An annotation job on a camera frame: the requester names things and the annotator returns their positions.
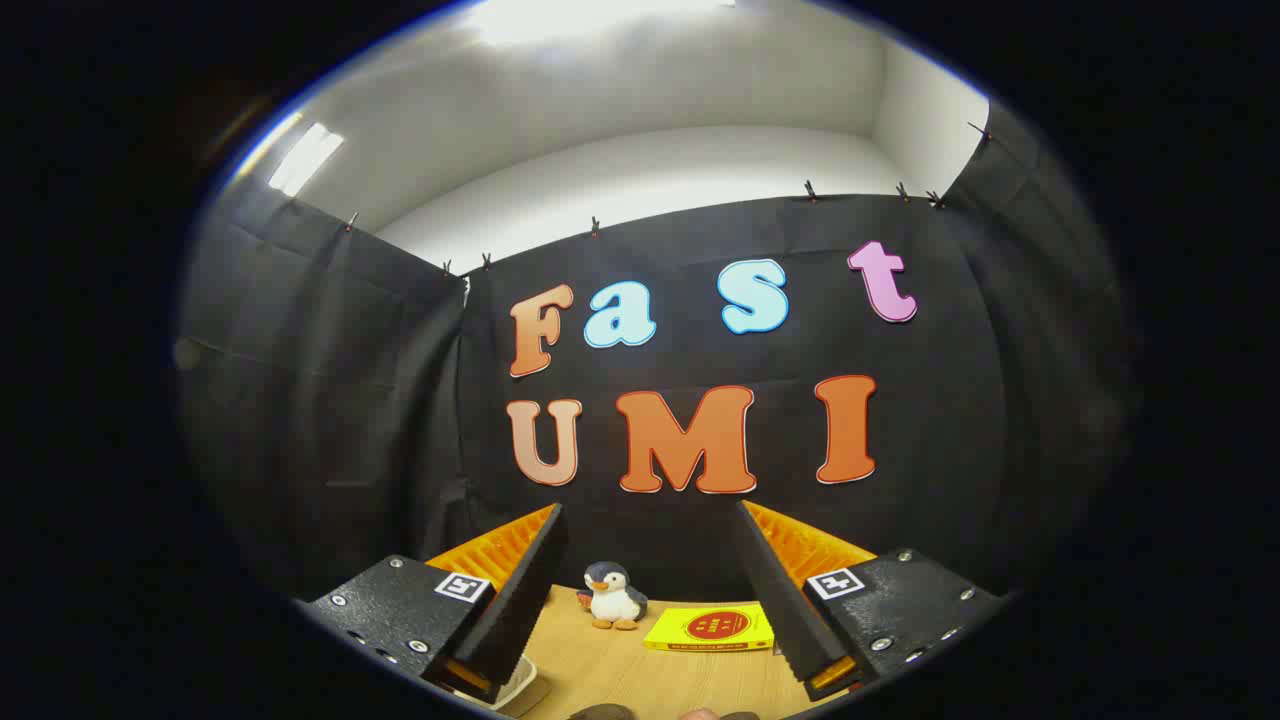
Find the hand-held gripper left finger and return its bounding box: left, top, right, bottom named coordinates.
left=295, top=503, right=569, bottom=706

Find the yellow book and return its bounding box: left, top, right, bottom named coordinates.
left=643, top=603, right=776, bottom=653

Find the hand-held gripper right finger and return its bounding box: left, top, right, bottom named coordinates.
left=733, top=498, right=1006, bottom=703

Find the ceiling light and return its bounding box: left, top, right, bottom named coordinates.
left=268, top=122, right=346, bottom=198

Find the cream fabric storage box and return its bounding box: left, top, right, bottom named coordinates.
left=470, top=655, right=539, bottom=713

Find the penguin plush toy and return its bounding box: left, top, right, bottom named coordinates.
left=577, top=561, right=650, bottom=631

